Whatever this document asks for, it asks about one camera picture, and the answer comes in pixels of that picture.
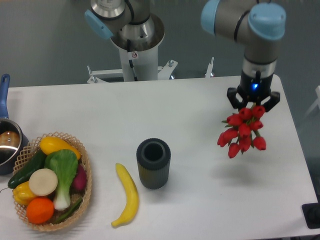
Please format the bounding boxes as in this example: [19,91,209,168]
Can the green chili pepper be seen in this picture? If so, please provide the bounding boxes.
[53,198,83,224]

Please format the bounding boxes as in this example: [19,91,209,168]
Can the purple red onion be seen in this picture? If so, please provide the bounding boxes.
[71,164,87,191]

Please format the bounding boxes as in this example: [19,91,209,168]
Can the cream round radish slice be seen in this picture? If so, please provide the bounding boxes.
[28,168,58,197]

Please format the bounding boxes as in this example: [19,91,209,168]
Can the yellow squash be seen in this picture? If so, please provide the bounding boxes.
[39,136,81,160]

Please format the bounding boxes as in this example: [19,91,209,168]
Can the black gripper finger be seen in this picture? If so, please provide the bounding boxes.
[226,87,248,110]
[262,91,281,113]

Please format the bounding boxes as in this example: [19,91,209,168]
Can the dark green cucumber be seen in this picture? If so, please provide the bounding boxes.
[7,149,47,189]

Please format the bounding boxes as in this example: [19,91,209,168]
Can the red tulip bouquet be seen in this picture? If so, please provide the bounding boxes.
[217,104,267,159]

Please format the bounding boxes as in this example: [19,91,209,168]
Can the blue handled saucepan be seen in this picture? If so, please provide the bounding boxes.
[0,74,29,176]

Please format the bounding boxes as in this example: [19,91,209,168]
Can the green bok choy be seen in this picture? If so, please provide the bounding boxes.
[44,149,78,211]

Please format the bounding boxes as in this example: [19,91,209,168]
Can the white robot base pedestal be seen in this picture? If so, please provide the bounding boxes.
[87,46,178,84]

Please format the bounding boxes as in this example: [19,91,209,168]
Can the dark grey ribbed vase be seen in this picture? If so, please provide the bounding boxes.
[136,138,171,190]

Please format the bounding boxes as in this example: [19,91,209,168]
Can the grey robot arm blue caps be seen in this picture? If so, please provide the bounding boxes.
[84,0,286,111]

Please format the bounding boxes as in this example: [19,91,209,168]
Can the orange fruit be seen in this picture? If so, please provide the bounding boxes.
[26,197,55,224]

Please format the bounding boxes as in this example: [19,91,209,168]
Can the black device at table edge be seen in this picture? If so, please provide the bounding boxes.
[301,202,320,229]

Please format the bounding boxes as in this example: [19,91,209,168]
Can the yellow banana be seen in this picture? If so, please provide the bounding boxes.
[111,163,140,228]

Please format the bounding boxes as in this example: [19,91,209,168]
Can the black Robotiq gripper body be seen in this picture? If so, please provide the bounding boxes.
[238,70,273,105]

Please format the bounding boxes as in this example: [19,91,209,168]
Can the yellow bell pepper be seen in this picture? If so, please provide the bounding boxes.
[12,181,38,206]

